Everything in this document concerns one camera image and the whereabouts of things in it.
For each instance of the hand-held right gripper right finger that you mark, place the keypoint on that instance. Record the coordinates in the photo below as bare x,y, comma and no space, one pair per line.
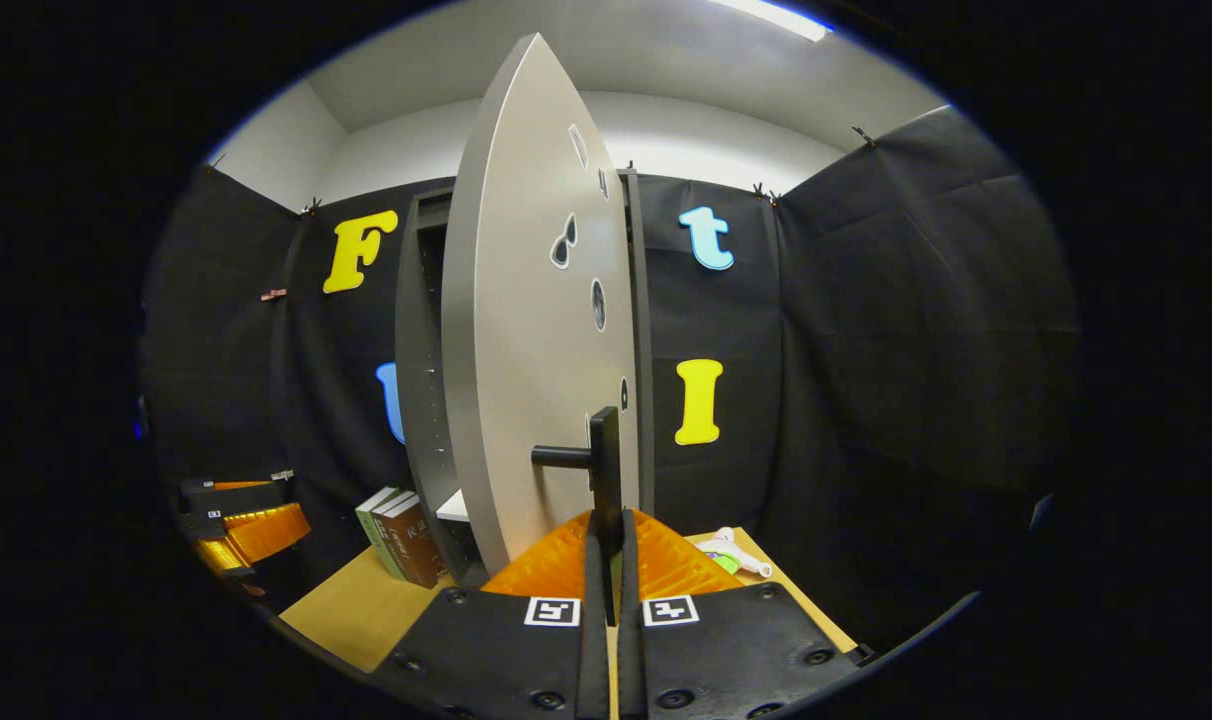
631,660

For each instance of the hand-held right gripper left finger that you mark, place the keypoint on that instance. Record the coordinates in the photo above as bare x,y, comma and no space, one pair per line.
594,640

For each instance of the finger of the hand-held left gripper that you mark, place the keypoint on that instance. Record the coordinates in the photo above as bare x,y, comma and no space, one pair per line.
236,498
266,530

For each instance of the grey cabinet door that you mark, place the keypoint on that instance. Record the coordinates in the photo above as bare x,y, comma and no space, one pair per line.
526,350

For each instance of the grey cabinet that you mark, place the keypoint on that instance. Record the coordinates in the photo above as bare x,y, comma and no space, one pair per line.
421,400

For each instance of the green book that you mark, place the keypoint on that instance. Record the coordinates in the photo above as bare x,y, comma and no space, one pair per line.
368,525

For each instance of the glowing monitor screen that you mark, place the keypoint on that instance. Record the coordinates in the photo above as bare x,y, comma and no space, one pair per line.
141,420

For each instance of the dark brown book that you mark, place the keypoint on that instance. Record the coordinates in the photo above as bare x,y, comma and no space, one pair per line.
416,545

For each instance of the white tube with green label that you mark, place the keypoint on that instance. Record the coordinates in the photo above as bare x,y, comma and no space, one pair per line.
741,555

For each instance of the black backdrop cloth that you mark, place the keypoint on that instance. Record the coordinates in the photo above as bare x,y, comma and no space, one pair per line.
866,350

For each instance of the long ceiling light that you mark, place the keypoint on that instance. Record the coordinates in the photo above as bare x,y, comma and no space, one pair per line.
776,18

